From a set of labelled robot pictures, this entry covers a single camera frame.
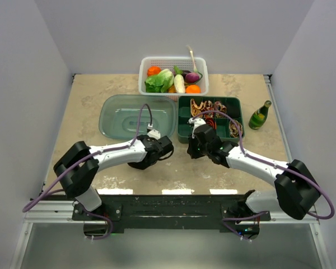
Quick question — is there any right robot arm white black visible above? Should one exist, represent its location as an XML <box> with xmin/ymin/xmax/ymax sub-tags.
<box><xmin>187</xmin><ymin>119</ymin><xmax>321</xmax><ymax>220</ymax></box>

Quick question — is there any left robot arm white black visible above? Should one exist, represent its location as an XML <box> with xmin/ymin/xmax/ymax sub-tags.
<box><xmin>53</xmin><ymin>134</ymin><xmax>174</xmax><ymax>220</ymax></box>

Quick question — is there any red black rolled tie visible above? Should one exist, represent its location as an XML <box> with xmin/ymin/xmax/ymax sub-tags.
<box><xmin>204</xmin><ymin>117</ymin><xmax>217</xmax><ymax>130</ymax></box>

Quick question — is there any brown patterned rolled tie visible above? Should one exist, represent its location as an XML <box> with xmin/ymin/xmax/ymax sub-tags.
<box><xmin>228</xmin><ymin>119</ymin><xmax>244</xmax><ymax>138</ymax></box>

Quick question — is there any yellow rolled tie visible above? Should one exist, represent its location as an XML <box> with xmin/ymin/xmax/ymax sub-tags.
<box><xmin>190</xmin><ymin>99</ymin><xmax>205</xmax><ymax>117</ymax></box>

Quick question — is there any green compartment organizer tray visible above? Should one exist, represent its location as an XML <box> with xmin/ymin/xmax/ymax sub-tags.
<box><xmin>178</xmin><ymin>96</ymin><xmax>244</xmax><ymax>143</ymax></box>

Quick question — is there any dark red patterned rolled tie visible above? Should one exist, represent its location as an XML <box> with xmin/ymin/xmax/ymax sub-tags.
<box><xmin>203</xmin><ymin>100</ymin><xmax>214</xmax><ymax>112</ymax></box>

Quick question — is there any purple gold rolled tie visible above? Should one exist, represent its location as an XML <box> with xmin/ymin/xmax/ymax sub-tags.
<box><xmin>214</xmin><ymin>101</ymin><xmax>227</xmax><ymax>114</ymax></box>

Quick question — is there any clear teal plastic bin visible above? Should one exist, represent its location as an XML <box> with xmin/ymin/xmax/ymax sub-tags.
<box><xmin>99</xmin><ymin>95</ymin><xmax>177</xmax><ymax>140</ymax></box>

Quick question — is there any orange fruit toy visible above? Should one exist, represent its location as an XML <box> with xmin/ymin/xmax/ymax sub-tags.
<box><xmin>185</xmin><ymin>85</ymin><xmax>201</xmax><ymax>94</ymax></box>

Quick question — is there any green glass bottle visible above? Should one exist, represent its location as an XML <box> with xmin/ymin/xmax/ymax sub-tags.
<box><xmin>249</xmin><ymin>100</ymin><xmax>272</xmax><ymax>129</ymax></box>

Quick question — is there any purple turnip toy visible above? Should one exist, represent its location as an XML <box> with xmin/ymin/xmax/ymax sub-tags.
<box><xmin>184</xmin><ymin>72</ymin><xmax>200</xmax><ymax>84</ymax></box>

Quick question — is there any green lettuce toy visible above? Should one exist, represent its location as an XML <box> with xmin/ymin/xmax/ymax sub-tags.
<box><xmin>144</xmin><ymin>69</ymin><xmax>174</xmax><ymax>93</ymax></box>

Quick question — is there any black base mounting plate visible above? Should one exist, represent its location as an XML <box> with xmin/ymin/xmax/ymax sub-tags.
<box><xmin>72</xmin><ymin>191</ymin><xmax>271</xmax><ymax>235</ymax></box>

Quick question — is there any white radish toy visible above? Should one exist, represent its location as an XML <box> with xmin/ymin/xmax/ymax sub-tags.
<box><xmin>174</xmin><ymin>74</ymin><xmax>185</xmax><ymax>94</ymax></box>

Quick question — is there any white green onion toy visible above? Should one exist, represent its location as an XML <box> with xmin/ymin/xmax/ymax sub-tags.
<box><xmin>186</xmin><ymin>45</ymin><xmax>198</xmax><ymax>73</ymax></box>

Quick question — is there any white perforated basket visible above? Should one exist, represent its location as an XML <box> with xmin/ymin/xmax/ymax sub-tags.
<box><xmin>138</xmin><ymin>56</ymin><xmax>209</xmax><ymax>101</ymax></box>

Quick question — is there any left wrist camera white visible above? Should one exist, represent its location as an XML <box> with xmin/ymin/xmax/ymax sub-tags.
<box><xmin>147</xmin><ymin>123</ymin><xmax>161</xmax><ymax>140</ymax></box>

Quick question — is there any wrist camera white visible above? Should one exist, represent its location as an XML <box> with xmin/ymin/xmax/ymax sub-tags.
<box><xmin>147</xmin><ymin>123</ymin><xmax>161</xmax><ymax>140</ymax></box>
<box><xmin>188</xmin><ymin>117</ymin><xmax>206</xmax><ymax>137</ymax></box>

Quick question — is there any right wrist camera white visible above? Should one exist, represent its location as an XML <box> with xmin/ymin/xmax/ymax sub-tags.
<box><xmin>188</xmin><ymin>117</ymin><xmax>206</xmax><ymax>137</ymax></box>

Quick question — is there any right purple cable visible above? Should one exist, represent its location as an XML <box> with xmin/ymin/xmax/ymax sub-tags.
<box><xmin>192</xmin><ymin>109</ymin><xmax>335</xmax><ymax>220</ymax></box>

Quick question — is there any purple cable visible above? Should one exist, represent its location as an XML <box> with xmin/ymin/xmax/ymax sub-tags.
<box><xmin>192</xmin><ymin>109</ymin><xmax>335</xmax><ymax>220</ymax></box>
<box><xmin>22</xmin><ymin>103</ymin><xmax>153</xmax><ymax>213</ymax></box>

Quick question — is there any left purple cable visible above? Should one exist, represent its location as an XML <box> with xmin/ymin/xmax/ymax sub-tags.
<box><xmin>22</xmin><ymin>103</ymin><xmax>153</xmax><ymax>213</ymax></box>

